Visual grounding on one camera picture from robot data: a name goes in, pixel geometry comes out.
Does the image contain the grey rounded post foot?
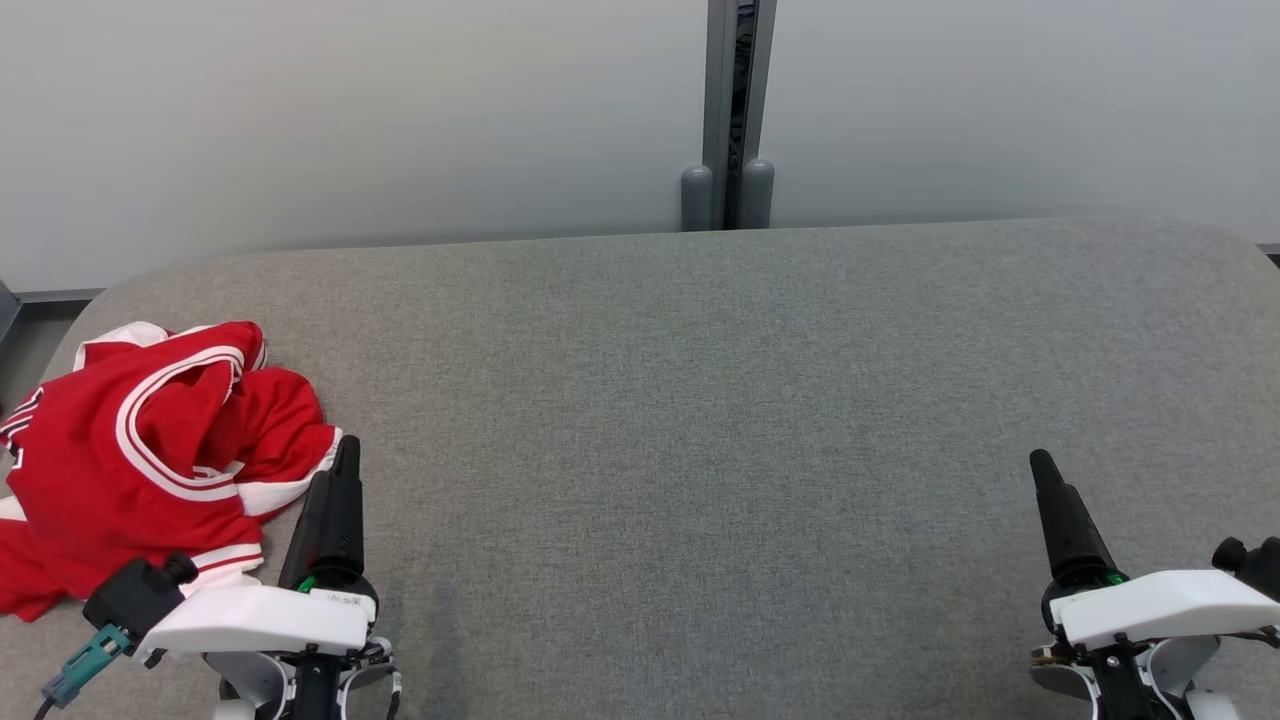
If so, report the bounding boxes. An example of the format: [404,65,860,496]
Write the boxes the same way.
[740,158,776,229]
[681,165,714,233]

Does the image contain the left teal connector black cable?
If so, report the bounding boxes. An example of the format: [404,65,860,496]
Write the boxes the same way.
[36,625,136,720]

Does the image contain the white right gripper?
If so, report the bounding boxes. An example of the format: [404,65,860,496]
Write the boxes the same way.
[1030,450,1280,651]

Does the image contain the red jersey with striped trim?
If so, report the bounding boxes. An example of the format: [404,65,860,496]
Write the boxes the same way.
[0,320,343,601]

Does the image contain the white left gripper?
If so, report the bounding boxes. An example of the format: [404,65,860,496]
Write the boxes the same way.
[135,435,379,666]

